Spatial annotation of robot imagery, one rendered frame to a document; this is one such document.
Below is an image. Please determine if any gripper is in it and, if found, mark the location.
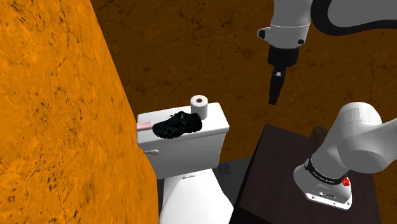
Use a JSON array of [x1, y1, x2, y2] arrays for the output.
[[267, 45, 301, 106]]

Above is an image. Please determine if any black sports shoe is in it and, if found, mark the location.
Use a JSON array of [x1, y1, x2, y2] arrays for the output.
[[151, 110, 204, 140]]

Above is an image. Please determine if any pink soap bar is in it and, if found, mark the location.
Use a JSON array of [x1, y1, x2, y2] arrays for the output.
[[136, 120, 154, 132]]

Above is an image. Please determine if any white toilet paper roll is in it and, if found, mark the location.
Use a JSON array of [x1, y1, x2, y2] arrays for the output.
[[190, 94, 209, 121]]

